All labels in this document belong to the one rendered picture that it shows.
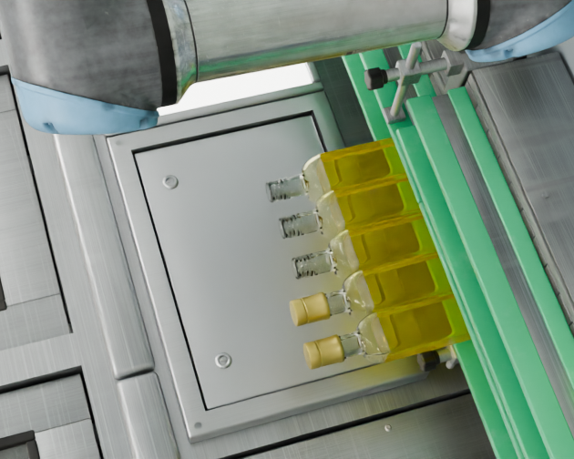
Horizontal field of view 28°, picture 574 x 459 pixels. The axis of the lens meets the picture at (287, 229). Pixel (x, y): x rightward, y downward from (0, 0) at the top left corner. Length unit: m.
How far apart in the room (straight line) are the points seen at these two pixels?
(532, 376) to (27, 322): 0.70
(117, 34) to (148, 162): 0.73
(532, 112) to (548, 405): 0.37
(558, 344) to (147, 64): 0.62
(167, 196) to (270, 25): 0.69
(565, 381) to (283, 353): 0.41
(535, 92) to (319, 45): 0.51
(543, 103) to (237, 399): 0.55
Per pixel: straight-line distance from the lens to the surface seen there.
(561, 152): 1.44
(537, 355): 1.34
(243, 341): 1.56
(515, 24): 1.08
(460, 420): 1.61
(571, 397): 1.34
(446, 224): 1.46
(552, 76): 1.50
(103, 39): 0.96
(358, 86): 1.66
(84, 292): 1.62
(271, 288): 1.60
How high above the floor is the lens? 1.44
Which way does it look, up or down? 12 degrees down
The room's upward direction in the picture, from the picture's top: 104 degrees counter-clockwise
